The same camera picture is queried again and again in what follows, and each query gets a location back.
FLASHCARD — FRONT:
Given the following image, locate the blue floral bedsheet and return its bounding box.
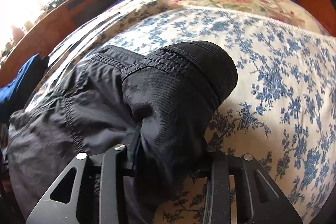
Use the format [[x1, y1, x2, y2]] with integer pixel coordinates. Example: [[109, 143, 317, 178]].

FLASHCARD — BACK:
[[24, 6, 336, 224]]

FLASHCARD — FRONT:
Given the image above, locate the wooden desk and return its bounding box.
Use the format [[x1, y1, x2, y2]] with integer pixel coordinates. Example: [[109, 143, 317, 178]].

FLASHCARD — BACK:
[[0, 0, 126, 83]]

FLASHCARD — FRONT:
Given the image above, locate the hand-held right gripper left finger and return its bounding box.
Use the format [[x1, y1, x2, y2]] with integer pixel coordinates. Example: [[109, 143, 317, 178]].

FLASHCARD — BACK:
[[26, 124, 142, 224]]

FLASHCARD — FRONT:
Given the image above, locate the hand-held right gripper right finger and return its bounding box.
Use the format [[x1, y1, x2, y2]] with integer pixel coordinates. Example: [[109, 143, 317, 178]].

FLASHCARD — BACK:
[[202, 147, 302, 224]]

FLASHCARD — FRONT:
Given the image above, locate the blue garment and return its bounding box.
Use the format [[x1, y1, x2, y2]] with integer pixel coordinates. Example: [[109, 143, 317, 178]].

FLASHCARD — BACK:
[[0, 54, 50, 119]]

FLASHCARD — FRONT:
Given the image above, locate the black jacket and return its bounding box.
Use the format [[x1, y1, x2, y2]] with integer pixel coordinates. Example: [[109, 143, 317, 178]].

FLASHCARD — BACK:
[[7, 41, 238, 224]]

